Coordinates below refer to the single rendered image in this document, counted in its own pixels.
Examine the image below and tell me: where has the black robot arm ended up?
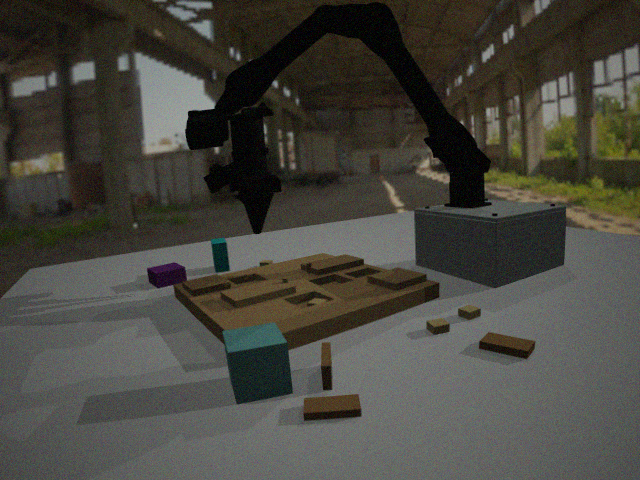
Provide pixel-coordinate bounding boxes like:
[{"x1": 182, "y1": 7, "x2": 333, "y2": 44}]
[{"x1": 185, "y1": 2, "x2": 491, "y2": 208}]

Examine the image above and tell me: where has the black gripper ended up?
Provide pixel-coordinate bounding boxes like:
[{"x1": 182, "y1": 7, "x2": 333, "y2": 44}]
[{"x1": 229, "y1": 142, "x2": 281, "y2": 234}]

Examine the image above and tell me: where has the tan square puzzle board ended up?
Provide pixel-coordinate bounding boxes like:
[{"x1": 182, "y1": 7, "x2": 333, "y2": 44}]
[{"x1": 173, "y1": 253, "x2": 439, "y2": 350}]

